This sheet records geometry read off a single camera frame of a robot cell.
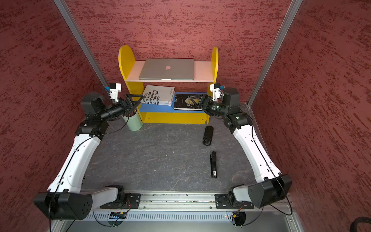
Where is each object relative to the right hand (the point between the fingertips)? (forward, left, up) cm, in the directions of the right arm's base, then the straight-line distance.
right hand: (193, 104), depth 68 cm
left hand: (0, +25, +3) cm, 25 cm away
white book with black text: (+28, +24, -18) cm, 41 cm away
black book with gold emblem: (+24, +3, -22) cm, 32 cm away
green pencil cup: (+13, +42, -31) cm, 54 cm away
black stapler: (-17, -12, -36) cm, 41 cm away
